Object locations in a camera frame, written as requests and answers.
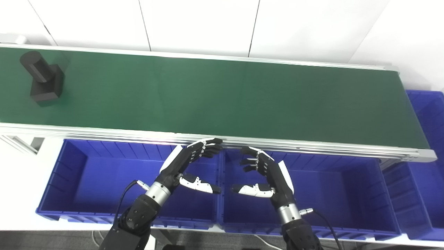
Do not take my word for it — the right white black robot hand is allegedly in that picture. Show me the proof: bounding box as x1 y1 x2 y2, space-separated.
231 146 296 209

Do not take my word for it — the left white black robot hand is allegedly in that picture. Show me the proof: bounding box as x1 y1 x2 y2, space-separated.
158 138 223 194

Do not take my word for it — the black cylinder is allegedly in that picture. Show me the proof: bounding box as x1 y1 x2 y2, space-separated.
19 51 65 107

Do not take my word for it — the blue plastic bin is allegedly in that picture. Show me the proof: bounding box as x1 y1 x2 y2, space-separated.
36 139 223 230
382 90 444 241
219 147 402 241

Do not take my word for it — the green conveyor belt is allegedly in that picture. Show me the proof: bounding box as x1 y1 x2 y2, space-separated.
0 43 437 163
0 47 430 152

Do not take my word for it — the aluminium conveyor leg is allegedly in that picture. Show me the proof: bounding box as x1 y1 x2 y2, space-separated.
0 135 45 155

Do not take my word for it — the grey conveyor end housing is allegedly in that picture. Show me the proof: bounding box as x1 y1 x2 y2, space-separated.
0 33 28 45

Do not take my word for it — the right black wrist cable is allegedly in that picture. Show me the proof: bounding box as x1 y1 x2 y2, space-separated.
300 208 344 250

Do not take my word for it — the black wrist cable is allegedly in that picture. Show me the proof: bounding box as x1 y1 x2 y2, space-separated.
300 208 344 250
113 180 150 226

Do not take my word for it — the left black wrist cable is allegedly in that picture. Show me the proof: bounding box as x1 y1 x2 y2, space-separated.
113 180 150 226

